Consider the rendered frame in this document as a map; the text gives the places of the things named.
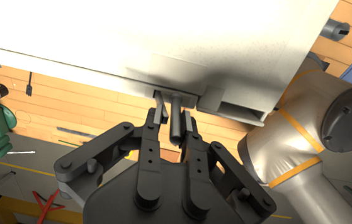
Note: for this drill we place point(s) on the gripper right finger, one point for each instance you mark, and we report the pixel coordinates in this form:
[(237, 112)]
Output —
[(198, 174)]

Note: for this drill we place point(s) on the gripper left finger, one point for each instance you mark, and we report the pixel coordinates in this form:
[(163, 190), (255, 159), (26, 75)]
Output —
[(149, 155)]

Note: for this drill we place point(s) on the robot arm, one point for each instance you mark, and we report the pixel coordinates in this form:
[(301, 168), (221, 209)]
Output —
[(303, 130)]

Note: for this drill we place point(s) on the grey latch box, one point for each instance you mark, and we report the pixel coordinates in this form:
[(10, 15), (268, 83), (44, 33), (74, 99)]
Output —
[(213, 99)]

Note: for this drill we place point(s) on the white locker door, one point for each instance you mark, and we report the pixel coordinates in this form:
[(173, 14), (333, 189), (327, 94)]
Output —
[(132, 37)]

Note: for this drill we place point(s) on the dark steel ruler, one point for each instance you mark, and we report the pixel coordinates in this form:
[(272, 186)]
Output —
[(76, 132)]

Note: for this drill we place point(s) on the green pencil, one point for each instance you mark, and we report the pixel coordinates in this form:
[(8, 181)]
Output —
[(68, 143)]

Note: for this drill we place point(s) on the grey square plate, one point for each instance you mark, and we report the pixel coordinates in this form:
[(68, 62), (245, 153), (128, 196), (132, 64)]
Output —
[(175, 73)]

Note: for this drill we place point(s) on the red cross-shaped stand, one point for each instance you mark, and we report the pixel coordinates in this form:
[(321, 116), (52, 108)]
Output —
[(46, 206)]

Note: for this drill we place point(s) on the white slim rod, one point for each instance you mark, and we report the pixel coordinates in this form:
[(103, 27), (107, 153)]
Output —
[(20, 152)]

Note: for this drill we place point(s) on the black hanging tool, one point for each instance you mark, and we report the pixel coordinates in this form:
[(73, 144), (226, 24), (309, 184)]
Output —
[(29, 88)]

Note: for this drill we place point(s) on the grey cylinder with black knob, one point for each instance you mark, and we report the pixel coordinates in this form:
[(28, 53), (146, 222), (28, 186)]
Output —
[(332, 29)]

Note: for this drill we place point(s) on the yellow frame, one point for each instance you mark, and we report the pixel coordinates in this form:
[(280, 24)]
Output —
[(14, 208)]

